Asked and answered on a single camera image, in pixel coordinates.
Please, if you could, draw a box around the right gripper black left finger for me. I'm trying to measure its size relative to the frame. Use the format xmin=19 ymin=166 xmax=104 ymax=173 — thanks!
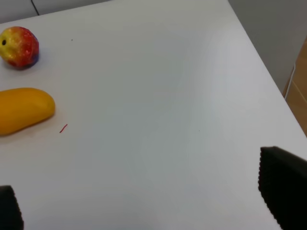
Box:
xmin=0 ymin=185 xmax=24 ymax=230

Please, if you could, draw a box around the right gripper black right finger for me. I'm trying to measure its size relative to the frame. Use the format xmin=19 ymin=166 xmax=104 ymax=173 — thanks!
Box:
xmin=258 ymin=146 xmax=307 ymax=230

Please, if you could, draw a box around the red yellow toy apple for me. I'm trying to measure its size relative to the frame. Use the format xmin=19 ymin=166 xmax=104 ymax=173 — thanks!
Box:
xmin=0 ymin=26 xmax=39 ymax=69

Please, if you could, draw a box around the brown cardboard box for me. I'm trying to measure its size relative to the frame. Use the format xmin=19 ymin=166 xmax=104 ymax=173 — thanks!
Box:
xmin=283 ymin=39 xmax=307 ymax=135

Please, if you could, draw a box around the yellow toy mango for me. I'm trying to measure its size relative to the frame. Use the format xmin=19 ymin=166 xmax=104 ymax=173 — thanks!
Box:
xmin=0 ymin=88 xmax=56 ymax=136

